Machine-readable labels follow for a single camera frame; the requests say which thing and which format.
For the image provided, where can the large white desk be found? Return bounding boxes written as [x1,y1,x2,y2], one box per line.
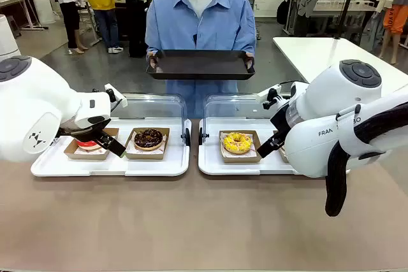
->
[272,36,408,94]

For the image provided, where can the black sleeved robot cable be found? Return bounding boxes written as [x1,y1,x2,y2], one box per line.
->
[324,102,408,218]

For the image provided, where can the long gray work table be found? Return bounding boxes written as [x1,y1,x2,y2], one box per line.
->
[313,0,377,36]

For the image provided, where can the black stand pole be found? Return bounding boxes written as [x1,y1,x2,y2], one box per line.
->
[332,0,363,41]

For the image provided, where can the yellow glazed donut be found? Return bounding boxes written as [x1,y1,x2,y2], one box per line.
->
[222,132,254,155]

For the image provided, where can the clear plastic display lid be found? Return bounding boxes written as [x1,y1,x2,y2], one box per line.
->
[199,92,281,145]
[110,92,191,147]

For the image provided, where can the red glazed donut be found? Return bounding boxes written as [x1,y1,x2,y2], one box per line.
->
[63,127,120,161]
[75,138,103,152]

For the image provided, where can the chocolate sprinkled donut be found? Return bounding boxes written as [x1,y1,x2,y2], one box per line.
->
[133,128,164,152]

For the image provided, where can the white cylindrical air purifier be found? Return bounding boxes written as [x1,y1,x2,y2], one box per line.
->
[0,13,22,60]

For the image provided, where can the black bag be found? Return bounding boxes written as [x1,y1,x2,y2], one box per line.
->
[276,0,289,25]

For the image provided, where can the chocolate donut in box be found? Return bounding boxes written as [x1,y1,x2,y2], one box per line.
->
[122,127,171,161]

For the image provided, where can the person's right hand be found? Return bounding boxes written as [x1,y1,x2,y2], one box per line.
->
[147,50,162,69]

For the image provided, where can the person's left forearm blue sleeve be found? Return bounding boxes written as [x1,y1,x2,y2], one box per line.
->
[237,34,258,58]

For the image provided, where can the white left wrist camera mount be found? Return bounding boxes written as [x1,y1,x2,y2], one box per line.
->
[104,83,128,109]

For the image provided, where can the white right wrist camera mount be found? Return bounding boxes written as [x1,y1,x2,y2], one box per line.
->
[256,83,290,111]

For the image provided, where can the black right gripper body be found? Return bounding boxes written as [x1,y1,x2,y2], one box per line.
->
[269,102,293,138]

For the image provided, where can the black serving tray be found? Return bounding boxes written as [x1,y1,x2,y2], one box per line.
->
[145,49,256,82]

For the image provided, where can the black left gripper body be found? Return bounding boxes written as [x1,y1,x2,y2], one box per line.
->
[57,117,112,141]

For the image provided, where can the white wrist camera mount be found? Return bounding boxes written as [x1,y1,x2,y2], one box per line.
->
[256,83,290,111]
[104,83,128,109]

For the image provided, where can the white display tray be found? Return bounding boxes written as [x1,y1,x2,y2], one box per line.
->
[31,117,192,178]
[198,117,307,176]

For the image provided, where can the person in blue shirt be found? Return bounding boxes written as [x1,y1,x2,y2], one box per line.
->
[145,0,258,120]

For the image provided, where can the person's right forearm blue sleeve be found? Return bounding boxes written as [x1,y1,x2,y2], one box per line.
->
[145,34,166,58]

